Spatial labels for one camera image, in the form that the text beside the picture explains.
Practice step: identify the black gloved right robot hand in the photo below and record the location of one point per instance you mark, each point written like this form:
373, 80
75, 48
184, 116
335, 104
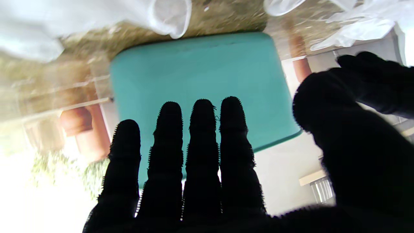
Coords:
355, 168

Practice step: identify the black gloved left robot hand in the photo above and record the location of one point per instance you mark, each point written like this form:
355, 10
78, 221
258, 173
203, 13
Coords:
388, 84

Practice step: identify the translucent white disposable glove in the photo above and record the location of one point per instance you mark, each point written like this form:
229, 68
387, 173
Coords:
81, 16
281, 6
362, 27

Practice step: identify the teal plastic basket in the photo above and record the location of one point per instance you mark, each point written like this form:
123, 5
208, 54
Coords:
200, 71

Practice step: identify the row of books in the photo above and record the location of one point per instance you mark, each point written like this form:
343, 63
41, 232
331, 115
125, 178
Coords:
323, 191

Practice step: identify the terracotta pot with wooden spoons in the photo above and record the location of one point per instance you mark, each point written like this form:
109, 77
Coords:
300, 68

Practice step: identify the tall terracotta vase with flowers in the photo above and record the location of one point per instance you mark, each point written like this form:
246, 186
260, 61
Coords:
93, 139

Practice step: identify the small round terracotta pot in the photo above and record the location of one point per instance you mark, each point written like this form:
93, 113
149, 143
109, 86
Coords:
76, 121

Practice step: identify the light wooden wall shelf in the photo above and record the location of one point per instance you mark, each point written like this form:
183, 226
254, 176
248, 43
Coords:
312, 178

